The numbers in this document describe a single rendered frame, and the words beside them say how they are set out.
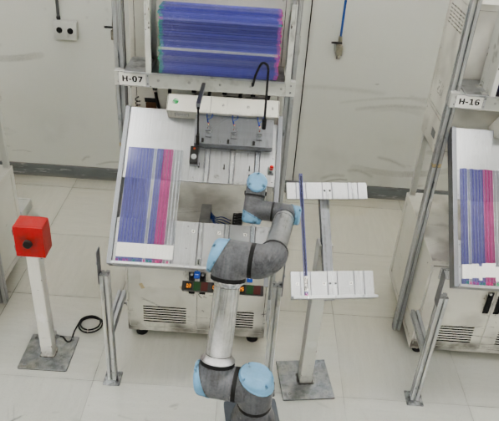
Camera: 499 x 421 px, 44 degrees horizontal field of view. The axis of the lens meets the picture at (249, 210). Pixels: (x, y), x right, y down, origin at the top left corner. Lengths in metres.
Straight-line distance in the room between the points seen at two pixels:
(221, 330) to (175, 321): 1.20
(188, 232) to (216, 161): 0.34
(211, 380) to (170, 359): 1.15
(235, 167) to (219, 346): 0.94
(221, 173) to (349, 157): 1.97
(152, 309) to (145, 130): 0.93
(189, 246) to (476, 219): 1.23
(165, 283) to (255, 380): 1.13
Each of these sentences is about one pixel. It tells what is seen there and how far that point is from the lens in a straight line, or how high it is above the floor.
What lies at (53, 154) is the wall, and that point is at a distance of 4.76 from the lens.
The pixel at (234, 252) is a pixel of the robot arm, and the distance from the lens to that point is 1.95.
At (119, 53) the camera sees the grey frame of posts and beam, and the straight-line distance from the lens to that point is 2.77.
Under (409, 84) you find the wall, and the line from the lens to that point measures 4.37.
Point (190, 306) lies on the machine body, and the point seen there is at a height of 0.24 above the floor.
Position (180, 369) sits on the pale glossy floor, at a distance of 3.16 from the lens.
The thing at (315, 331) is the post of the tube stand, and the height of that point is 0.35.
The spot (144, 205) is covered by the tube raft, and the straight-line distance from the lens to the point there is 2.67.
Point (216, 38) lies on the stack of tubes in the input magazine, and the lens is 2.61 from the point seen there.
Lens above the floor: 2.28
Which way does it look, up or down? 32 degrees down
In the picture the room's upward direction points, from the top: 4 degrees clockwise
